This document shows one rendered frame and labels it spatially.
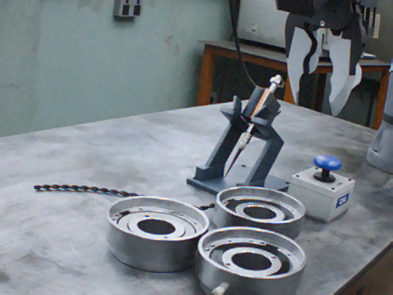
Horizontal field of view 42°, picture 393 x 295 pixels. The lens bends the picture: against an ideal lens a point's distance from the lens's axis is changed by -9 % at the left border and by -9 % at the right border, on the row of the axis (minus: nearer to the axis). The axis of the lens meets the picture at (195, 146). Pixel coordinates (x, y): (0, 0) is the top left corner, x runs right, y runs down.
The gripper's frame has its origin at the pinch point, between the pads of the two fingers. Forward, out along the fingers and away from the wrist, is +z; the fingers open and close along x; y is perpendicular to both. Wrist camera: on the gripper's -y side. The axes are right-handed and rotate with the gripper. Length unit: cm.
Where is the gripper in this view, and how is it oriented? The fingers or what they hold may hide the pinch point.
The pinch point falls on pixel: (314, 100)
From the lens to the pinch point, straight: 63.0
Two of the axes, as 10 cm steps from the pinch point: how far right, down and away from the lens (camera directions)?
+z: -1.3, 9.5, 2.8
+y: 6.4, -1.4, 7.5
